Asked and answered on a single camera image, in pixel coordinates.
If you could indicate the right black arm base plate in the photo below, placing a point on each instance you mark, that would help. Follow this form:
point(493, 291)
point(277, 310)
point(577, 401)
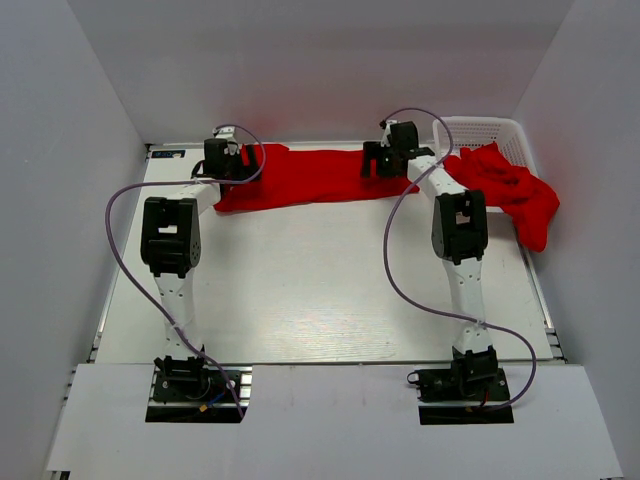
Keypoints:
point(444, 401)

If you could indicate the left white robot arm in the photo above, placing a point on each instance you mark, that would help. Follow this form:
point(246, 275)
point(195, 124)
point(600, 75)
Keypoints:
point(171, 248)

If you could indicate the white perforated plastic basket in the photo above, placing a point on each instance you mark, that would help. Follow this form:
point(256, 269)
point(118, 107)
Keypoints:
point(457, 132)

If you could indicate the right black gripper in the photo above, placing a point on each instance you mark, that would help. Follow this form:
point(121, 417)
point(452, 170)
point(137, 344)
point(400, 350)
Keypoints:
point(373, 150)

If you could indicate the red t shirt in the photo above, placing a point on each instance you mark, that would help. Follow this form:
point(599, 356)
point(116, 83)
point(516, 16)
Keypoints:
point(297, 177)

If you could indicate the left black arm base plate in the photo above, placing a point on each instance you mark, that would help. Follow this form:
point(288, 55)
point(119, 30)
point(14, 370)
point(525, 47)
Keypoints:
point(202, 398)

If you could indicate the crumpled red shirt in basket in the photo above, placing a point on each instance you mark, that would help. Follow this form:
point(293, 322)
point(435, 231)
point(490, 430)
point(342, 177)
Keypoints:
point(529, 201)

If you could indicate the blue label sticker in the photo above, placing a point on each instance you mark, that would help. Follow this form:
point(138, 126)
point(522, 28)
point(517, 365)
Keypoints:
point(168, 154)

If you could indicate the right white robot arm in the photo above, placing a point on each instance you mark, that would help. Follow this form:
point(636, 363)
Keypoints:
point(459, 236)

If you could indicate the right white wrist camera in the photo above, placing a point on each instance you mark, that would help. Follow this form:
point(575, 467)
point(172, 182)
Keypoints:
point(388, 139)

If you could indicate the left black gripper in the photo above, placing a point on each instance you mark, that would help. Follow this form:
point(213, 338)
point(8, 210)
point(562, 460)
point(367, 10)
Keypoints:
point(247, 171)

